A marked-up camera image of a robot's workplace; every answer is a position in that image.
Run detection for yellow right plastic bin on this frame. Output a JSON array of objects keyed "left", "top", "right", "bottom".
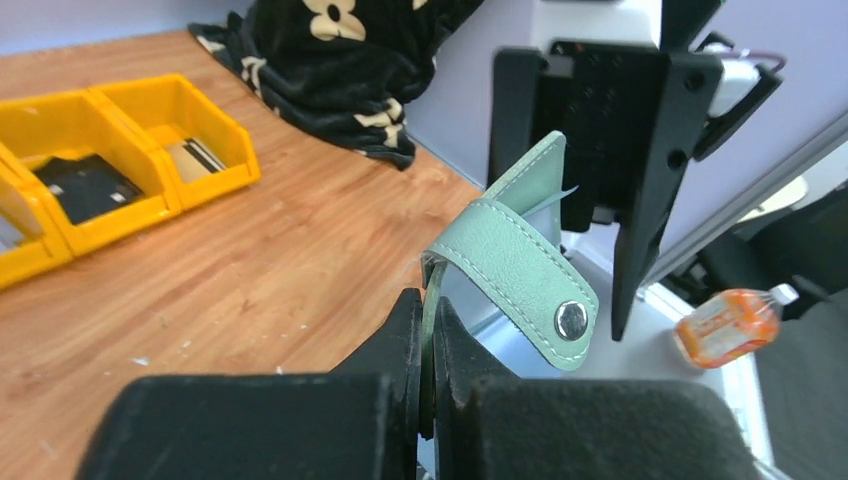
[{"left": 91, "top": 74, "right": 261, "bottom": 210}]

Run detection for orange drink bottle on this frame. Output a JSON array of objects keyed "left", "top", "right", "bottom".
[{"left": 672, "top": 283, "right": 799, "bottom": 370}]

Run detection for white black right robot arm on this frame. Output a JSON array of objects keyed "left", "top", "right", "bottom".
[{"left": 488, "top": 1, "right": 785, "bottom": 340}]

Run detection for aluminium frame post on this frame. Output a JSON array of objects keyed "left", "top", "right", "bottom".
[{"left": 642, "top": 110, "right": 847, "bottom": 287}]

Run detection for black office chair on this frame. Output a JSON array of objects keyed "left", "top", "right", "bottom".
[{"left": 661, "top": 183, "right": 847, "bottom": 320}]

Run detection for striped beige cards in bin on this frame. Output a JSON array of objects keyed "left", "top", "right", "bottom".
[{"left": 165, "top": 138, "right": 227, "bottom": 183}]

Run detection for mint green leather card holder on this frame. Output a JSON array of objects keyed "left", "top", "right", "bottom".
[{"left": 419, "top": 131, "right": 600, "bottom": 439}]

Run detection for yellow plastic bin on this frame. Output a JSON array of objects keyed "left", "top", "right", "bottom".
[
  {"left": 1, "top": 148, "right": 73, "bottom": 289},
  {"left": 1, "top": 91, "right": 182, "bottom": 256},
  {"left": 91, "top": 74, "right": 261, "bottom": 210}
]

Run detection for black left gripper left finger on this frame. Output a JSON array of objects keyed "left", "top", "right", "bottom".
[{"left": 76, "top": 288, "right": 422, "bottom": 479}]

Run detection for yellow middle plastic bin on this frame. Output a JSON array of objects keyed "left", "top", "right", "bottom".
[{"left": 1, "top": 91, "right": 182, "bottom": 256}]

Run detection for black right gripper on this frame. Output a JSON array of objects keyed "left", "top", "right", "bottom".
[{"left": 487, "top": 41, "right": 723, "bottom": 341}]

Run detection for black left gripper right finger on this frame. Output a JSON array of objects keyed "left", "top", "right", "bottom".
[{"left": 433, "top": 299, "right": 759, "bottom": 479}]

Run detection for black floral blanket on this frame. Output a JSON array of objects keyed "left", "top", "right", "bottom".
[{"left": 187, "top": 0, "right": 481, "bottom": 171}]

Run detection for yellow left plastic bin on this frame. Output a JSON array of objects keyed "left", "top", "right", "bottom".
[{"left": 1, "top": 148, "right": 73, "bottom": 289}]

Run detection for black cards in bin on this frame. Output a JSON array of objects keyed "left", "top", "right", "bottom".
[{"left": 33, "top": 154, "right": 144, "bottom": 225}]

